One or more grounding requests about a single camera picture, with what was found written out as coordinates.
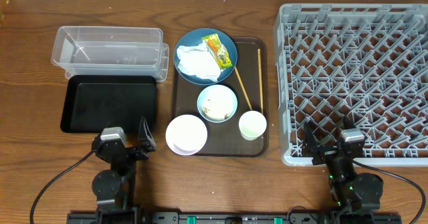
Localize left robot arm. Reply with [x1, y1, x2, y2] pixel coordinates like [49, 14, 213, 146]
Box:
[92, 116, 156, 224]

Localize pink white bowl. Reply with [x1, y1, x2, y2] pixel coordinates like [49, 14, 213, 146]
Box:
[165, 114, 208, 156]

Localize dark blue plate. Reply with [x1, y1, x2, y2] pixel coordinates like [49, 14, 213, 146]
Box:
[174, 28, 238, 86]

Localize light blue bowl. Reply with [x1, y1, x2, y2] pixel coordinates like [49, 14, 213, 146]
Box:
[197, 84, 238, 123]

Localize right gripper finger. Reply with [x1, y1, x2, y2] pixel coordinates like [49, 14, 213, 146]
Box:
[303, 122, 318, 149]
[342, 116, 356, 131]

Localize white paper cup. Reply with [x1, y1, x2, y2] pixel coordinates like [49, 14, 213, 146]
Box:
[238, 110, 267, 140]

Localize wooden chopstick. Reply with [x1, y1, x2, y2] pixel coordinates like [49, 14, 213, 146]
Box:
[257, 48, 263, 114]
[234, 66, 253, 110]

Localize yellow snack wrapper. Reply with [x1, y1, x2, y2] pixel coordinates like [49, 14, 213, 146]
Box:
[201, 33, 233, 70]

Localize clear plastic bin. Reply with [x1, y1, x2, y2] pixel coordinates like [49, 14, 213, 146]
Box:
[51, 26, 169, 82]

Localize right wooden chopstick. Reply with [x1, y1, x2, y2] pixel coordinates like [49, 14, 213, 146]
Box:
[257, 48, 263, 114]

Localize grey dishwasher rack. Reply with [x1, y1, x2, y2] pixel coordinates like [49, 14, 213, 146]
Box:
[274, 4, 427, 166]

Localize rice food scraps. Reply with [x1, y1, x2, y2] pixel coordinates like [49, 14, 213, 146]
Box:
[201, 92, 235, 122]

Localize black plastic tray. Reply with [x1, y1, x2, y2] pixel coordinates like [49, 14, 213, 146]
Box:
[60, 75, 157, 134]

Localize brown serving tray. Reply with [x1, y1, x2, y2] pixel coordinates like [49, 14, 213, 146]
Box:
[171, 36, 269, 158]

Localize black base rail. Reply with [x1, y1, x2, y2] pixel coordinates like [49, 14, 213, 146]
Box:
[66, 212, 402, 224]

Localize left wooden chopstick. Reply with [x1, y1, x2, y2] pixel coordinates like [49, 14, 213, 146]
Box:
[234, 66, 253, 110]

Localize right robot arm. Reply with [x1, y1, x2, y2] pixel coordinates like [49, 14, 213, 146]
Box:
[302, 117, 383, 223]

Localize white napkin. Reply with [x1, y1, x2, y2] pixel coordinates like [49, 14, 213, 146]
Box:
[177, 43, 221, 82]

